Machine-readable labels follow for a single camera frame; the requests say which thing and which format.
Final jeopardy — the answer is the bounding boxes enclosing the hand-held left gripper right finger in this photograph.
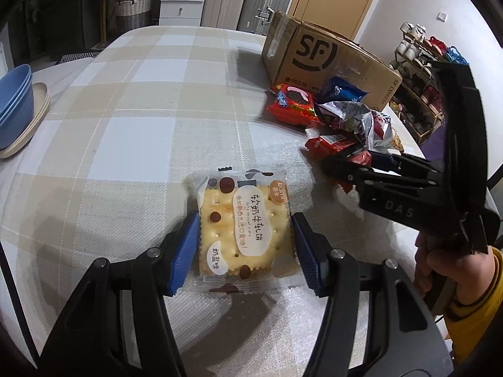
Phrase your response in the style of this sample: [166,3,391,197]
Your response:
[291,212,470,377]

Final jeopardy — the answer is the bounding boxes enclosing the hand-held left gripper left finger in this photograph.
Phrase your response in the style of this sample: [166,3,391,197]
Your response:
[37,211,201,377]

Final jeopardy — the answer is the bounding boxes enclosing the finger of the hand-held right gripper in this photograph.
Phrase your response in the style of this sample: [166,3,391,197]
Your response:
[319,156,435,190]
[369,151,444,178]

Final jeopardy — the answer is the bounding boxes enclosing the red packet with pink mark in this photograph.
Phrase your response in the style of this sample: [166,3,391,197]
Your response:
[306,134,373,194]

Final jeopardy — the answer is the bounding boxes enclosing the white red noodle snack packet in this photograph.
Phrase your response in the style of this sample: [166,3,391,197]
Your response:
[369,111,405,154]

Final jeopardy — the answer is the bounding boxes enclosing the silver purple snack packet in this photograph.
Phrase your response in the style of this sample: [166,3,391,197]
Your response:
[314,101,384,152]

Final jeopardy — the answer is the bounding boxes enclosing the cream cracker packet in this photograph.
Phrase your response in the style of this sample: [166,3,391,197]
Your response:
[184,164,301,297]

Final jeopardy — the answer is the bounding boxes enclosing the blue snack packet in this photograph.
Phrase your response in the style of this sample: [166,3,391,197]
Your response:
[318,75,370,105]

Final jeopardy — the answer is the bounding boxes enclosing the red cookie packet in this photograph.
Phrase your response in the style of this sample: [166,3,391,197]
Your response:
[266,83,321,128]

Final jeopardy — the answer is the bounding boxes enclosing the brown cardboard box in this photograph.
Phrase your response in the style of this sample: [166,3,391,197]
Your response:
[261,11,403,112]

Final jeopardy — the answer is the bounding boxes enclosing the person's right forearm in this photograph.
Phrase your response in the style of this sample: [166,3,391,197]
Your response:
[444,247,503,366]

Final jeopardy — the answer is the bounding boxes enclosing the person's right hand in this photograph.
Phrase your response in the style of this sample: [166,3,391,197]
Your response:
[412,232,495,315]

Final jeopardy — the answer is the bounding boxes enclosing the purple mat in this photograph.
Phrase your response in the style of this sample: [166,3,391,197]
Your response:
[422,123,446,158]

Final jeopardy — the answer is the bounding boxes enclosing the wooden shoe rack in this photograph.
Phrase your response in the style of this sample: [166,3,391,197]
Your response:
[389,35,468,146]

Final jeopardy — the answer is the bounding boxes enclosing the rows of assorted sneakers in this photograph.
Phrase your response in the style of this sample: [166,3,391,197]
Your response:
[390,23,469,138]

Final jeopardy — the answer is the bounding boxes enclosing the wooden door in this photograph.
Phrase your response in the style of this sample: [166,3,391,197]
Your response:
[288,0,386,42]

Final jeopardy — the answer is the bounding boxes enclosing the silver suitcase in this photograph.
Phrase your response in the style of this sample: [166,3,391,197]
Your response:
[237,0,295,36]

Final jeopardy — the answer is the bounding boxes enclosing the beige plate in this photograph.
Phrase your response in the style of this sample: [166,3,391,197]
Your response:
[0,82,51,160]

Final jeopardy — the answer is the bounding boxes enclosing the striped floor rug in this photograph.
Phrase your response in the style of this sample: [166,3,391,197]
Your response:
[57,49,99,65]

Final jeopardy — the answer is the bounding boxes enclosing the blue bowl stack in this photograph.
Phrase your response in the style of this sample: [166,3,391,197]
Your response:
[0,65,34,150]

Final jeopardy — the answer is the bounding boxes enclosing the woven laundry basket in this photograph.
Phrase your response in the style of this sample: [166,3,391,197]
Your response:
[115,0,153,28]

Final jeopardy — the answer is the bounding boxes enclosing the black refrigerator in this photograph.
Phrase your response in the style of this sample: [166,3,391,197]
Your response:
[24,0,95,61]

